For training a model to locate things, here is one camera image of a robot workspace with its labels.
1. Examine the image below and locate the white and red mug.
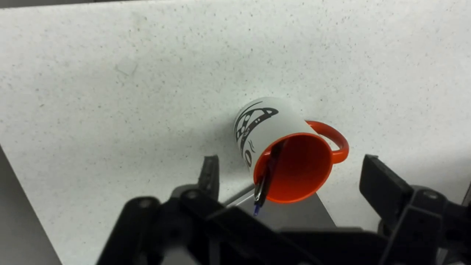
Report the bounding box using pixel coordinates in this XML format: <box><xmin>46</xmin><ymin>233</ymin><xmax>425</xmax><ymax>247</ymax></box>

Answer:
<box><xmin>233</xmin><ymin>95</ymin><xmax>350</xmax><ymax>205</ymax></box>

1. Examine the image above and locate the black pen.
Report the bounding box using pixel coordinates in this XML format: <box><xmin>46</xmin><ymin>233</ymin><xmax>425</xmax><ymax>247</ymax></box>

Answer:
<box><xmin>252</xmin><ymin>139</ymin><xmax>286</xmax><ymax>216</ymax></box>

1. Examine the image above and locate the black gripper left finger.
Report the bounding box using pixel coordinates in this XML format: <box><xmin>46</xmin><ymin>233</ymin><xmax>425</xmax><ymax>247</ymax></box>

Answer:
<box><xmin>96</xmin><ymin>154</ymin><xmax>306</xmax><ymax>265</ymax></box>

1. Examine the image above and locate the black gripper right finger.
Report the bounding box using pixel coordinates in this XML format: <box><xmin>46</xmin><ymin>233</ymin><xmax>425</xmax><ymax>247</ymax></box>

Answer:
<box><xmin>358</xmin><ymin>152</ymin><xmax>471</xmax><ymax>265</ymax></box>

